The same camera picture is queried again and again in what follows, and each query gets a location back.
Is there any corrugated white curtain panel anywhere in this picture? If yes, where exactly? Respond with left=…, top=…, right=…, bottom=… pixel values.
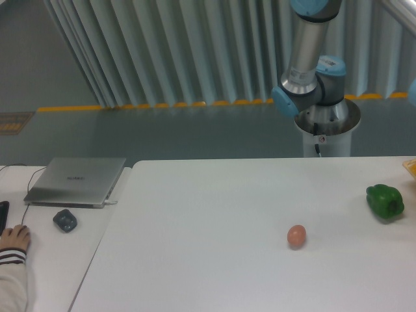
left=45, top=1, right=415, bottom=108

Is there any black mouse cable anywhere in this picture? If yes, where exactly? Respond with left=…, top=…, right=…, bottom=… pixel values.
left=0, top=163, right=46, bottom=226

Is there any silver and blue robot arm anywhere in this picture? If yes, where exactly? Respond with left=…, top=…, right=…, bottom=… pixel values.
left=271, top=1, right=415, bottom=118

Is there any black power adapter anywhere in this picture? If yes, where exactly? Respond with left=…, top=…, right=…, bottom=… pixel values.
left=53, top=209, right=78, bottom=233

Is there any brown egg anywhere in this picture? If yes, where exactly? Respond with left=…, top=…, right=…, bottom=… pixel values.
left=287, top=224, right=307, bottom=249

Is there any silver closed laptop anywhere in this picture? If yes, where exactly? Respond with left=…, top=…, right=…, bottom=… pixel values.
left=24, top=157, right=126, bottom=209

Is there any green bell pepper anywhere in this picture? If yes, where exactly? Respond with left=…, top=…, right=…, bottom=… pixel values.
left=366, top=184, right=404, bottom=220

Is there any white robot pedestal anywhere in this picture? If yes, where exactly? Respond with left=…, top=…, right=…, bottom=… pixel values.
left=294, top=99, right=361, bottom=157

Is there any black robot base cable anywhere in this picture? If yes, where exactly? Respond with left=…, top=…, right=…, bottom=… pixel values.
left=313, top=122, right=323, bottom=158

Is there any person's hand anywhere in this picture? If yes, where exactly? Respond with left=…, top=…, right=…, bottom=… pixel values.
left=0, top=224, right=31, bottom=252

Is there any yellow tray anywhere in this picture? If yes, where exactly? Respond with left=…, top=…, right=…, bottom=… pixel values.
left=402, top=159, right=416, bottom=179

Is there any black keyboard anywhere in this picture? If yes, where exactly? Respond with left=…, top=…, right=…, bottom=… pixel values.
left=0, top=201, right=10, bottom=234

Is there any white striped sleeve forearm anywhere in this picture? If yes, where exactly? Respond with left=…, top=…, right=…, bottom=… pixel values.
left=1, top=248, right=28, bottom=311

